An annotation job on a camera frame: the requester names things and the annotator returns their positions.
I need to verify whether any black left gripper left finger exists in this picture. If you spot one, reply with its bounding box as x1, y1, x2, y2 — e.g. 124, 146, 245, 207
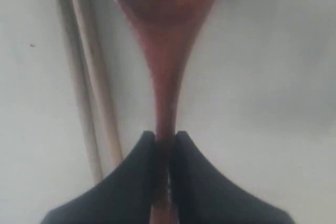
42, 131, 156, 223

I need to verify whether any brown wooden spoon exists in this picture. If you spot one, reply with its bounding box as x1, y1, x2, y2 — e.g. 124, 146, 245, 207
115, 0, 215, 223

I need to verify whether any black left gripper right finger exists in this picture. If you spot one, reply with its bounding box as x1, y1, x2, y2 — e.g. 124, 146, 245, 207
170, 131, 294, 223

